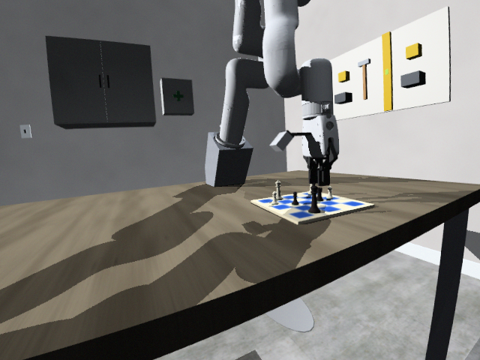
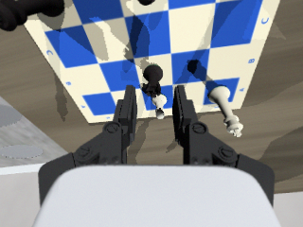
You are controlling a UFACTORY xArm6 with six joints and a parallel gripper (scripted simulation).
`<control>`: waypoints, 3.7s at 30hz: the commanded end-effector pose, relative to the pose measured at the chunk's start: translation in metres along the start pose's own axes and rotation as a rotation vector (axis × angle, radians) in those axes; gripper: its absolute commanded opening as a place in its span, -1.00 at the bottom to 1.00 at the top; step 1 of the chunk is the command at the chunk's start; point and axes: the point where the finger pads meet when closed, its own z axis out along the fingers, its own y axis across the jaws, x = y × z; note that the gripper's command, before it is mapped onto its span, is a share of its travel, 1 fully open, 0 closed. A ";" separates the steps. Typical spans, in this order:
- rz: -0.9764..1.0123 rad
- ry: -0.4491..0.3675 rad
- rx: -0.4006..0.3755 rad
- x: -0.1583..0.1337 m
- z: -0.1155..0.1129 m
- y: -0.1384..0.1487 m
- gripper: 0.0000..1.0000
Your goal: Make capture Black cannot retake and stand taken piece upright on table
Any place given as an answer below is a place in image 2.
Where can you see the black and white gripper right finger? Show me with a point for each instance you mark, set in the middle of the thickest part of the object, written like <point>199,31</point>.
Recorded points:
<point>202,148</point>

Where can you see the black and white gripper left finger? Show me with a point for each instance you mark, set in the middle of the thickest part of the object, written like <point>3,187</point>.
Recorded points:
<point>110,146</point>

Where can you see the blue and cream chessboard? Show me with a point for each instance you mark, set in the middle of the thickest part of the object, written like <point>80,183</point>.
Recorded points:
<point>97,47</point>

